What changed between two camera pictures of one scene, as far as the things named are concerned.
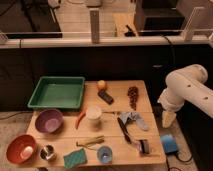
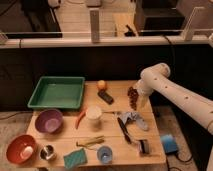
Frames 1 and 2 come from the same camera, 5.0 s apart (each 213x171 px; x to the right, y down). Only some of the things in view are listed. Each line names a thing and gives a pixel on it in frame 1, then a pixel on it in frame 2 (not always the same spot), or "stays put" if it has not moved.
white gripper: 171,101 to 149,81
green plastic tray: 57,92 stays put
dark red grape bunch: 133,93 stays put
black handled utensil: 124,130 stays put
